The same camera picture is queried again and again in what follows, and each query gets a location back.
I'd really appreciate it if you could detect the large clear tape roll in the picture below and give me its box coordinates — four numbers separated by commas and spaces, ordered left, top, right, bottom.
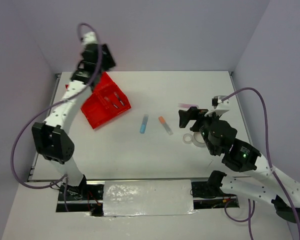
192, 132, 206, 148

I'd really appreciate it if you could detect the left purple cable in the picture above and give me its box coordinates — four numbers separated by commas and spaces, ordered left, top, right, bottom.
10, 22, 102, 213

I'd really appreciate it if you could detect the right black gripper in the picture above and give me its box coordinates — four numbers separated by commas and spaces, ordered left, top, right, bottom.
177, 105, 220, 155

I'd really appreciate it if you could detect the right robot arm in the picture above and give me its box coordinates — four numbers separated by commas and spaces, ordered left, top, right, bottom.
178, 106, 300, 223

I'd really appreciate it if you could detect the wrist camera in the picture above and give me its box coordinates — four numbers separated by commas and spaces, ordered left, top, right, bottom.
81, 31, 98, 46
204, 95, 230, 117

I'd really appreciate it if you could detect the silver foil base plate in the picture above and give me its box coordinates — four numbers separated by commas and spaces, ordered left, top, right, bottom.
103, 179, 195, 217

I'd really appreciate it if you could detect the small clear tape roll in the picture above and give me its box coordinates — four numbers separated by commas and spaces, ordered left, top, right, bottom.
182, 133, 193, 144

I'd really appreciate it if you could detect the red pen refill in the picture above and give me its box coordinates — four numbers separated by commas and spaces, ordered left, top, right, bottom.
104, 96, 119, 109

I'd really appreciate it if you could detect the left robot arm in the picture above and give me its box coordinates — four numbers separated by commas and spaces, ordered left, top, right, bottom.
31, 43, 116, 200

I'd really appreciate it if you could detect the pink highlighter marker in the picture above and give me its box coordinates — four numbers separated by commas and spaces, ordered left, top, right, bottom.
178, 103, 199, 109

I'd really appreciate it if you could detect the blue pen refill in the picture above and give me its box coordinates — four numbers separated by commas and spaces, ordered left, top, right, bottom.
114, 92, 125, 106

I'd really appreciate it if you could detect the orange highlighter marker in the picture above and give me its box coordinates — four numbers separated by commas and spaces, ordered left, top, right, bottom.
158, 116, 173, 135

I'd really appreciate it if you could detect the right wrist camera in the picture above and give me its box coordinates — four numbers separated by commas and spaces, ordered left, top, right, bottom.
204, 95, 230, 117

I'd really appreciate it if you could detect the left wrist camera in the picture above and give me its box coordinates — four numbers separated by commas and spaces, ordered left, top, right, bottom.
81, 31, 98, 46

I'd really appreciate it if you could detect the purple cable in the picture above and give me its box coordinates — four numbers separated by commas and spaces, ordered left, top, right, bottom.
221, 87, 300, 240
10, 22, 102, 213

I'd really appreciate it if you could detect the red four-compartment tray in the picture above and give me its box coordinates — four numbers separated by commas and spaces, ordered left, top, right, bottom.
81, 72, 131, 129

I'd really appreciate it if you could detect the blue highlighter marker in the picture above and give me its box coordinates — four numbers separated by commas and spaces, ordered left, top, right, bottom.
139, 114, 149, 134

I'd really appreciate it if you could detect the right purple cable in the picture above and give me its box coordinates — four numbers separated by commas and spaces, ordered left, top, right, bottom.
221, 87, 300, 240

